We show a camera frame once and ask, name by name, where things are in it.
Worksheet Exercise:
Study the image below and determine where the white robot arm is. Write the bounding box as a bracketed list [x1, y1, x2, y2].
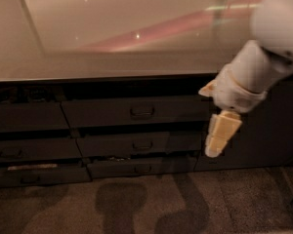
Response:
[198, 0, 293, 158]

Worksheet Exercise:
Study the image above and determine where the dark drawer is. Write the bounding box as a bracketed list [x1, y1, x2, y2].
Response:
[87, 156, 196, 178]
[62, 96, 216, 128]
[0, 167, 91, 188]
[77, 131, 202, 157]
[0, 102, 68, 133]
[0, 138, 81, 163]

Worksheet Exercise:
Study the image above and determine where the dark cabinet door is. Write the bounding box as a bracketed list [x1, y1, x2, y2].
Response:
[195, 78, 293, 171]

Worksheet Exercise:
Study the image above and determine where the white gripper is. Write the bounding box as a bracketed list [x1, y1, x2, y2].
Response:
[198, 64, 267, 158]

